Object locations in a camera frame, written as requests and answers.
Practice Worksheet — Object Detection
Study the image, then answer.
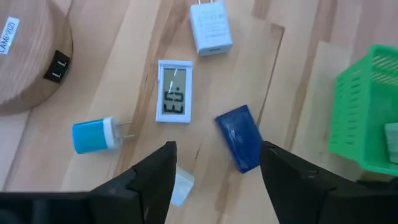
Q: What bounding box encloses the dark blue battery pack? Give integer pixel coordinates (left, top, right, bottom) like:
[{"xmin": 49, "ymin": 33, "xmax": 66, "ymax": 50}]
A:
[{"xmin": 215, "ymin": 104, "xmax": 264, "ymax": 174}]

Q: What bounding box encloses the white wall charger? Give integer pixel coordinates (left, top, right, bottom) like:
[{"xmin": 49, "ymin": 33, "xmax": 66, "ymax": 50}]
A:
[{"xmin": 189, "ymin": 0, "xmax": 234, "ymax": 57}]

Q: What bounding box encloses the white digital thermometer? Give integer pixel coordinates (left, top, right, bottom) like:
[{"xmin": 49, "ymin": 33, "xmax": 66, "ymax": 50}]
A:
[{"xmin": 155, "ymin": 59, "xmax": 194, "ymax": 124}]

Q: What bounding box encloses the white cylinder table lamp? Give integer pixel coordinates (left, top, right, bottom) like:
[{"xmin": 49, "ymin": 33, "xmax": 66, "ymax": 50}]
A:
[{"xmin": 0, "ymin": 0, "xmax": 74, "ymax": 116}]

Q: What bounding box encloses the blue wall charger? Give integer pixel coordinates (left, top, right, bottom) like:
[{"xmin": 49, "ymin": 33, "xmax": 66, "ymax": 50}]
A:
[{"xmin": 72, "ymin": 116, "xmax": 136, "ymax": 155}]

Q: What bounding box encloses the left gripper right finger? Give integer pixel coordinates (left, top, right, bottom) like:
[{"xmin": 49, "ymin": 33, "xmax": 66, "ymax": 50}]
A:
[{"xmin": 259, "ymin": 141, "xmax": 346, "ymax": 224}]

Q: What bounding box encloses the translucent white small box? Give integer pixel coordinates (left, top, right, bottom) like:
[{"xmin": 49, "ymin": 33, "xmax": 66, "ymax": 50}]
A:
[{"xmin": 169, "ymin": 166, "xmax": 196, "ymax": 208}]

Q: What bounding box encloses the green plastic basket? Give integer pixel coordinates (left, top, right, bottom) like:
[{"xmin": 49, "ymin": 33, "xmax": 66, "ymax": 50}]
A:
[{"xmin": 328, "ymin": 43, "xmax": 398, "ymax": 177}]

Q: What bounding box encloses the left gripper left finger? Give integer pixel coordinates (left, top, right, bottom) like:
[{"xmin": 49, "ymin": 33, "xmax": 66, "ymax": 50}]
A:
[{"xmin": 89, "ymin": 141, "xmax": 178, "ymax": 224}]

